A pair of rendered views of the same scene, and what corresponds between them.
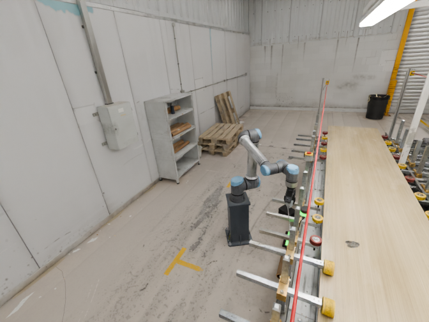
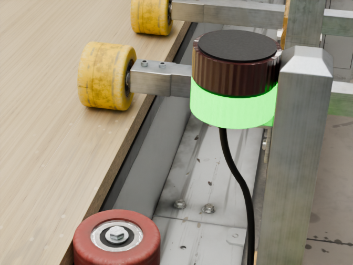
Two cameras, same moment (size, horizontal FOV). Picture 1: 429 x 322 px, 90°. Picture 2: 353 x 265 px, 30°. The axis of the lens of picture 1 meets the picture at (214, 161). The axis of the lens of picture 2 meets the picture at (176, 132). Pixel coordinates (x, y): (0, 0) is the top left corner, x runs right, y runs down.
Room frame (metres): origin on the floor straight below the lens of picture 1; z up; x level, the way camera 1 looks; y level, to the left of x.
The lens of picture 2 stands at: (1.60, -0.78, 1.29)
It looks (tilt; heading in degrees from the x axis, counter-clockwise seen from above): 31 degrees down; 162
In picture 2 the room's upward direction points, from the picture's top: 2 degrees clockwise
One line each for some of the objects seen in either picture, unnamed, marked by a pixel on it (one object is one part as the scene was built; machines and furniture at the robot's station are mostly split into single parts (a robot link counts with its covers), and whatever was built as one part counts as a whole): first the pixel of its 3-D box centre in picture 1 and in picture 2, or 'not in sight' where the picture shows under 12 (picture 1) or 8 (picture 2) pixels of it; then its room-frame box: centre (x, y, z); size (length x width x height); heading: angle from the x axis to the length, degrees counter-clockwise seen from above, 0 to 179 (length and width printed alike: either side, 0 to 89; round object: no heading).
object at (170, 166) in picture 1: (175, 137); not in sight; (4.05, 0.72, 0.78); 0.90 x 0.45 x 1.55; 153
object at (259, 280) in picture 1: (279, 287); (314, 19); (0.77, -0.31, 0.95); 0.50 x 0.04 x 0.04; 62
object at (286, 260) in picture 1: (283, 286); not in sight; (0.80, -0.34, 0.92); 0.03 x 0.03 x 0.48; 62
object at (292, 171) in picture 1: (292, 173); not in sight; (1.45, -0.60, 1.28); 0.10 x 0.09 x 0.12; 15
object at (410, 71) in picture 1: (399, 107); not in sight; (3.20, -2.87, 1.25); 0.15 x 0.08 x 1.10; 152
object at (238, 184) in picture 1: (237, 184); not in sight; (2.12, -0.25, 0.79); 0.17 x 0.15 x 0.18; 105
